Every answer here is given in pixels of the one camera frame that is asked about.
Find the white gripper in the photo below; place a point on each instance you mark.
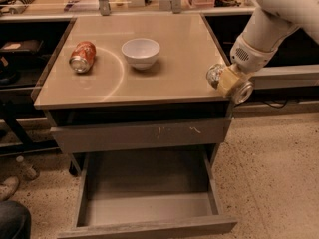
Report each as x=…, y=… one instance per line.
x=247, y=58

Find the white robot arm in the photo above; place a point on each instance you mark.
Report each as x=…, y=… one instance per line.
x=271, y=22

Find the grey drawer cabinet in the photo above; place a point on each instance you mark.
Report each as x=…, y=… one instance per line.
x=173, y=88

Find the orange soda can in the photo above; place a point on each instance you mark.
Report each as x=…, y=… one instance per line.
x=83, y=57

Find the open middle drawer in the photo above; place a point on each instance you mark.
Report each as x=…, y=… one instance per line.
x=147, y=194

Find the closed top drawer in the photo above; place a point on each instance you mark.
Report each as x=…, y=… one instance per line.
x=139, y=135

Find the white bowl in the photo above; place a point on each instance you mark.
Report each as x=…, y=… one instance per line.
x=141, y=53

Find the plastic water bottle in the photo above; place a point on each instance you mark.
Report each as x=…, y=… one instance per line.
x=27, y=168

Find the person's shoe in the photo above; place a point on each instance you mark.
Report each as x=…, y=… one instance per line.
x=8, y=187

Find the person's jeans leg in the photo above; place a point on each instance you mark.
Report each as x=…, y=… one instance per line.
x=15, y=221

